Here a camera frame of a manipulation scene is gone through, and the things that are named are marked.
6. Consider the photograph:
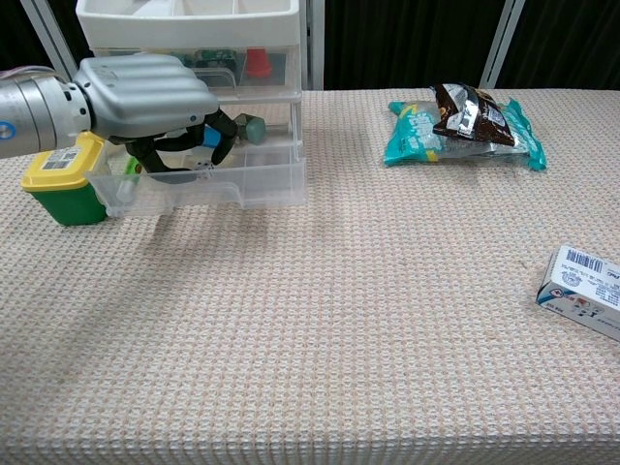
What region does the beige woven tablecloth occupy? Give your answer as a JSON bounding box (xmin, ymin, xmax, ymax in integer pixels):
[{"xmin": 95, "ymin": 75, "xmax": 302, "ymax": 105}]
[{"xmin": 0, "ymin": 88, "xmax": 620, "ymax": 465}]

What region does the white blue medicine box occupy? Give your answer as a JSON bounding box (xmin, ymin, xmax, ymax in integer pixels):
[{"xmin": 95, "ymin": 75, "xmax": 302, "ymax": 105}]
[{"xmin": 535, "ymin": 244, "xmax": 620, "ymax": 343}]

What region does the clear drawer with green tube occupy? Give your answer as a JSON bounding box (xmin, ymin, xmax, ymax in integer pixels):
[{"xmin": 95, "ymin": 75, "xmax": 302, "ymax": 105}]
[{"xmin": 84, "ymin": 103, "xmax": 309, "ymax": 218}]

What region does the white metal frame post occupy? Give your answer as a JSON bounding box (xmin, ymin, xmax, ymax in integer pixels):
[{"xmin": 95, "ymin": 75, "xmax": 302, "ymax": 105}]
[
  {"xmin": 297, "ymin": 0, "xmax": 326, "ymax": 91},
  {"xmin": 480, "ymin": 0, "xmax": 527, "ymax": 91},
  {"xmin": 18, "ymin": 0, "xmax": 83, "ymax": 74}
]

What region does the teal snack bag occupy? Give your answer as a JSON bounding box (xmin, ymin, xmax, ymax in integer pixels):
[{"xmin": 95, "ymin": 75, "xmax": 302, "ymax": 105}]
[{"xmin": 384, "ymin": 98, "xmax": 547, "ymax": 171}]

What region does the teal green block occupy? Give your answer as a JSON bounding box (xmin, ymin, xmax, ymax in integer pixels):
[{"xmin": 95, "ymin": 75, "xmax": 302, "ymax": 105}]
[{"xmin": 235, "ymin": 113, "xmax": 268, "ymax": 145}]

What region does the green tub with yellow lid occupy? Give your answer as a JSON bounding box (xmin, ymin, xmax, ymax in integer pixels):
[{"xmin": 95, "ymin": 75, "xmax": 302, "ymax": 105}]
[{"xmin": 19, "ymin": 131, "xmax": 110, "ymax": 228}]

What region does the brown snack bag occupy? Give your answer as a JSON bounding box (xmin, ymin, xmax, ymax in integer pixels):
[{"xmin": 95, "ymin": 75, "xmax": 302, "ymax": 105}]
[{"xmin": 429, "ymin": 81, "xmax": 516, "ymax": 148}]

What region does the white plastic drawer unit frame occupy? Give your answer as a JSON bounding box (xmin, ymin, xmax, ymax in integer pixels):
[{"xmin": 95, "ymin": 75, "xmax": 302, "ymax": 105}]
[{"xmin": 76, "ymin": 0, "xmax": 305, "ymax": 164}]

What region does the red plastic cup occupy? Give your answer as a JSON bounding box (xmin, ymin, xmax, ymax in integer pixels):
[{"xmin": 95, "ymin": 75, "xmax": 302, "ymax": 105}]
[{"xmin": 245, "ymin": 46, "xmax": 273, "ymax": 79}]

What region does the green circuit board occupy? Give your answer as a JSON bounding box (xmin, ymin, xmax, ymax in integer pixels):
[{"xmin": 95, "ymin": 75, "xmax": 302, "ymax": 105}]
[{"xmin": 185, "ymin": 47, "xmax": 239, "ymax": 73}]

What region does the black curtain panel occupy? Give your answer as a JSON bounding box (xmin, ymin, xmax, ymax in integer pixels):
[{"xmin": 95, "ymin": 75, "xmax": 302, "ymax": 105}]
[
  {"xmin": 497, "ymin": 0, "xmax": 620, "ymax": 91},
  {"xmin": 42, "ymin": 0, "xmax": 93, "ymax": 62},
  {"xmin": 0, "ymin": 0, "xmax": 57, "ymax": 72},
  {"xmin": 323, "ymin": 0, "xmax": 506, "ymax": 91}
]

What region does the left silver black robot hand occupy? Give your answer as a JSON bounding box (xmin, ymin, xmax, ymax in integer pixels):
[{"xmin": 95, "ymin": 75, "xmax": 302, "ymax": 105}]
[{"xmin": 72, "ymin": 52, "xmax": 239, "ymax": 188}]

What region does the clear drawer with red cup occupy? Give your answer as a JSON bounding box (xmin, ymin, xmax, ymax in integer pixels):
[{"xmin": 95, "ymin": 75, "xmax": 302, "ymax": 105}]
[{"xmin": 89, "ymin": 45, "xmax": 302, "ymax": 97}]

